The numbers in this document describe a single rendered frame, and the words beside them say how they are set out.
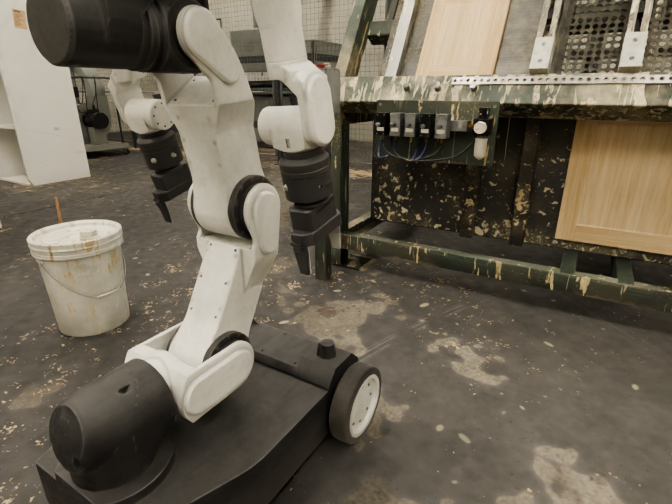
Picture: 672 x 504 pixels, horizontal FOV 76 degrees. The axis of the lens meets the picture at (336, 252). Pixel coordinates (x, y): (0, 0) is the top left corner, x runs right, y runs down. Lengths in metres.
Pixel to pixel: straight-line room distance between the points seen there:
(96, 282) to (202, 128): 0.98
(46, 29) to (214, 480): 0.78
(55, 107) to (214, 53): 4.30
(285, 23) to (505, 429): 1.10
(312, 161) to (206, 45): 0.27
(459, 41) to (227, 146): 1.32
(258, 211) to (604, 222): 1.51
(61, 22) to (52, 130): 4.33
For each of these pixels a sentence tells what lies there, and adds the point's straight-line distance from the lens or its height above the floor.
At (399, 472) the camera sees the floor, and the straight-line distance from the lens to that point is 1.16.
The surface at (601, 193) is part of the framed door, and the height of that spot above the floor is 0.46.
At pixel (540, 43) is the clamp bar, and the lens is 1.87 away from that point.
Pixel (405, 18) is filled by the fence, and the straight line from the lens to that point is 2.14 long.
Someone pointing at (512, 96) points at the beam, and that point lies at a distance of 1.79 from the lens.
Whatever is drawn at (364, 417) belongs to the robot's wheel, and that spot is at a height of 0.04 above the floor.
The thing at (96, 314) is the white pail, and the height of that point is 0.08.
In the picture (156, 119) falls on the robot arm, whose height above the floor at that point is 0.79.
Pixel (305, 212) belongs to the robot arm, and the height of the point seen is 0.65.
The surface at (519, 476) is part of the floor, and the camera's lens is 1.22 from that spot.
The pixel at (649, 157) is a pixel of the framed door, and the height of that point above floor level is 0.61.
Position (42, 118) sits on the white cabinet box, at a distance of 5.04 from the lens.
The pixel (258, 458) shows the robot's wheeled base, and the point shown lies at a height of 0.17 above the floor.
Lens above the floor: 0.85
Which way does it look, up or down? 21 degrees down
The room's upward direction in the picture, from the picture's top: straight up
